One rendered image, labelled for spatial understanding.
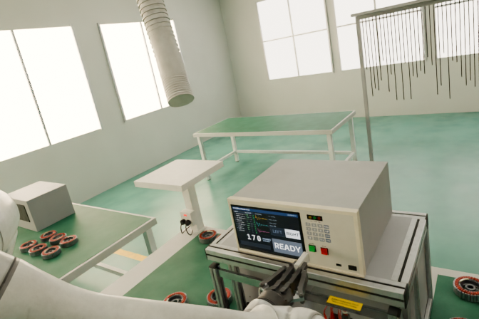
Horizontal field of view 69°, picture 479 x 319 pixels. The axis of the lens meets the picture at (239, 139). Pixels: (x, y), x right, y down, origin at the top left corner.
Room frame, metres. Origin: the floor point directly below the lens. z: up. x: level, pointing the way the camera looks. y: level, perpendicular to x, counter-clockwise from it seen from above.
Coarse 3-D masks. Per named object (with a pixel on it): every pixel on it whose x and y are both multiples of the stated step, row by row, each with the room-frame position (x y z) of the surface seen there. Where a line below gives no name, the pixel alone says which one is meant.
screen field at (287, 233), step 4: (272, 228) 1.00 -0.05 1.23; (276, 228) 1.00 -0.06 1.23; (280, 228) 0.99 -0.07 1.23; (272, 232) 1.01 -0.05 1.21; (276, 232) 1.00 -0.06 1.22; (280, 232) 0.99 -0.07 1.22; (284, 232) 0.98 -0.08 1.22; (288, 232) 0.97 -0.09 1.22; (292, 232) 0.96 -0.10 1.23; (296, 232) 0.95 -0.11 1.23; (284, 236) 0.98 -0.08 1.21; (288, 236) 0.97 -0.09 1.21; (292, 236) 0.96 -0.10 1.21; (296, 236) 0.96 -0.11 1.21
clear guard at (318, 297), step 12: (312, 288) 0.90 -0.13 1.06; (324, 288) 0.89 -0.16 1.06; (312, 300) 0.85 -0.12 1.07; (324, 300) 0.84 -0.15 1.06; (360, 300) 0.81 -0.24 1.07; (372, 300) 0.81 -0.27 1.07; (324, 312) 0.80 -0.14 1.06; (336, 312) 0.79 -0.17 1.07; (348, 312) 0.78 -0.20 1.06; (360, 312) 0.78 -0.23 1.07; (372, 312) 0.77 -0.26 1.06; (384, 312) 0.76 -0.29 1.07; (396, 312) 0.75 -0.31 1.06
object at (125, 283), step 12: (180, 240) 1.94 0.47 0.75; (156, 252) 1.85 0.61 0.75; (168, 252) 1.83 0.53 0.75; (144, 264) 1.75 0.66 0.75; (156, 264) 1.72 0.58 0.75; (132, 276) 1.65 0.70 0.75; (144, 276) 1.63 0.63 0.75; (432, 276) 1.23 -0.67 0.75; (456, 276) 1.20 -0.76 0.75; (108, 288) 1.59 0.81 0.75; (120, 288) 1.57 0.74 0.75
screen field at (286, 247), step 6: (276, 240) 1.00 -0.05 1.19; (282, 240) 0.99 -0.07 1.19; (276, 246) 1.00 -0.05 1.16; (282, 246) 0.99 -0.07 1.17; (288, 246) 0.98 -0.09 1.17; (294, 246) 0.96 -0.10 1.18; (300, 246) 0.95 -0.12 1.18; (282, 252) 0.99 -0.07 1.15; (288, 252) 0.98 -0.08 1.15; (294, 252) 0.96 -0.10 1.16; (300, 252) 0.95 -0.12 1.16
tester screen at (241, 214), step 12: (240, 216) 1.08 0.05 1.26; (252, 216) 1.05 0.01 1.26; (264, 216) 1.02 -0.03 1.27; (276, 216) 0.99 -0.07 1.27; (288, 216) 0.97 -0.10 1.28; (240, 228) 1.08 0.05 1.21; (252, 228) 1.05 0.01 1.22; (264, 228) 1.02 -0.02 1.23; (288, 228) 0.97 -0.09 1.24; (264, 240) 1.03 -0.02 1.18; (288, 240) 0.97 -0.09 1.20; (300, 240) 0.95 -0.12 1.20; (276, 252) 1.01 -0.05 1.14
